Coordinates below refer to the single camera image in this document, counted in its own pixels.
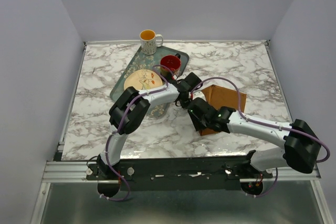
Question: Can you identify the brown cloth napkin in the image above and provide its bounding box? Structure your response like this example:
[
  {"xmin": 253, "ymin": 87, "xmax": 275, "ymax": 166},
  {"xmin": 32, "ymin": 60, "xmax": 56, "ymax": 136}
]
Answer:
[{"xmin": 199, "ymin": 85, "xmax": 247, "ymax": 136}]

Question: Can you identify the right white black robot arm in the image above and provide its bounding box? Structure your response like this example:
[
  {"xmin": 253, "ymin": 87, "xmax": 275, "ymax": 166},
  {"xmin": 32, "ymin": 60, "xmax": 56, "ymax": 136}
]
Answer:
[{"xmin": 187, "ymin": 98, "xmax": 322, "ymax": 178}]

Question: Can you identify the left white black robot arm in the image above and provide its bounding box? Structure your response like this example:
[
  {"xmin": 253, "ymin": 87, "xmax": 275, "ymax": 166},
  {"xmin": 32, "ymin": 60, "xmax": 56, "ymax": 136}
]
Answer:
[{"xmin": 97, "ymin": 73, "xmax": 202, "ymax": 179}]

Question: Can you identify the white mug yellow inside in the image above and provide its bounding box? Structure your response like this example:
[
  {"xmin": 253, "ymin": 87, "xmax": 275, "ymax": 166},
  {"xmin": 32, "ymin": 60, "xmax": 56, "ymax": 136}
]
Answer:
[{"xmin": 140, "ymin": 29, "xmax": 163, "ymax": 55}]

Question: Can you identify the red black mug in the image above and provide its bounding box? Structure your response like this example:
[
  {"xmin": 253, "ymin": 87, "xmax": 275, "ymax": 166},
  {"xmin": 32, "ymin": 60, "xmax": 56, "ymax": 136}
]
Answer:
[{"xmin": 160, "ymin": 54, "xmax": 182, "ymax": 79}]

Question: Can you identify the peach floral plate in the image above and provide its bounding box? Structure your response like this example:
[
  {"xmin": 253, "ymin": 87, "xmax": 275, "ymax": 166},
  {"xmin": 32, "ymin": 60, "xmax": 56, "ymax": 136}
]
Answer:
[{"xmin": 123, "ymin": 69, "xmax": 163, "ymax": 90}]

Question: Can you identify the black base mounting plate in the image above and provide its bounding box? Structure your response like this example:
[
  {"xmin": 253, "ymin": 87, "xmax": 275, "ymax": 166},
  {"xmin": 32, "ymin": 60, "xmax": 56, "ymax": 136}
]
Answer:
[{"xmin": 87, "ymin": 154, "xmax": 272, "ymax": 191}]

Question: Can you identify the green floral tray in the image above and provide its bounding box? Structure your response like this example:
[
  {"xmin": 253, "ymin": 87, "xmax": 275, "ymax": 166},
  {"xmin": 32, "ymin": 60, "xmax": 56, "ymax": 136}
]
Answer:
[{"xmin": 110, "ymin": 46, "xmax": 190, "ymax": 102}]

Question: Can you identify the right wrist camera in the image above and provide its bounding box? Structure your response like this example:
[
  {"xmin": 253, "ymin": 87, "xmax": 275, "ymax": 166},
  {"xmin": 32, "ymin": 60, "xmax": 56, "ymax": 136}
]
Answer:
[{"xmin": 192, "ymin": 90, "xmax": 206, "ymax": 101}]

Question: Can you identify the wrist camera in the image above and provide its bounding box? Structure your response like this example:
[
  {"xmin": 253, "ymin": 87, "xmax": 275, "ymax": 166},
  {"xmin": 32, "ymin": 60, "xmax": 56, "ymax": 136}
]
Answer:
[
  {"xmin": 192, "ymin": 90, "xmax": 206, "ymax": 101},
  {"xmin": 184, "ymin": 72, "xmax": 202, "ymax": 91}
]

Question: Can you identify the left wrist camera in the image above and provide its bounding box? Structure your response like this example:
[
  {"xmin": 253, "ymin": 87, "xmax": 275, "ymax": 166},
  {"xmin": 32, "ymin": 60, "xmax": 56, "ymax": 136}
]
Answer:
[{"xmin": 184, "ymin": 72, "xmax": 202, "ymax": 91}]

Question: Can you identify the aluminium frame rail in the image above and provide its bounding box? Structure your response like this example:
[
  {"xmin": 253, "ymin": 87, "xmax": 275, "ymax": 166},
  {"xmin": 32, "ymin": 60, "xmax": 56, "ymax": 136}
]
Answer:
[{"xmin": 43, "ymin": 157, "xmax": 321, "ymax": 183}]

